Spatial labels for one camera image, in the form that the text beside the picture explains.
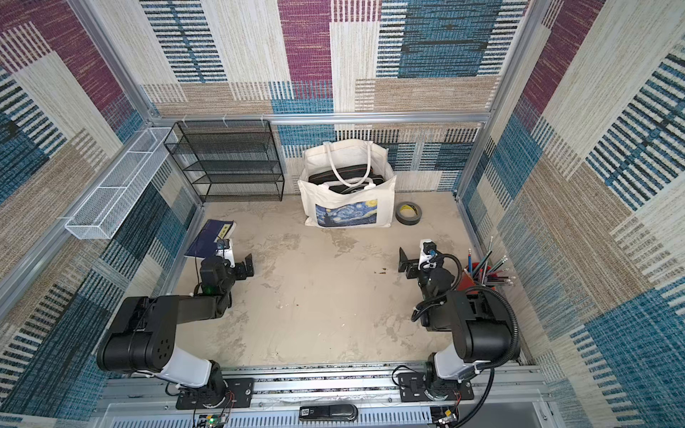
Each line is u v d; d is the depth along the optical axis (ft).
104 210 2.35
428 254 2.49
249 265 2.86
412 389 2.39
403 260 2.73
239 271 2.79
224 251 2.66
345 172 3.34
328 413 2.17
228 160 3.60
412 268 2.62
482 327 1.48
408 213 3.73
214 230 3.55
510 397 2.35
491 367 1.60
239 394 2.40
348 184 3.17
